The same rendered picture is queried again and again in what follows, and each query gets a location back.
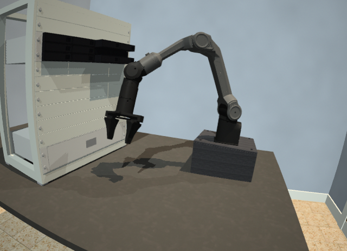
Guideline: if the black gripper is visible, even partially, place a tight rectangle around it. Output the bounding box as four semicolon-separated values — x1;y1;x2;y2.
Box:
104;98;144;144

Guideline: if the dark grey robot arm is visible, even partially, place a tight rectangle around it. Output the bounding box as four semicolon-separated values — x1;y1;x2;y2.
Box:
119;32;242;146

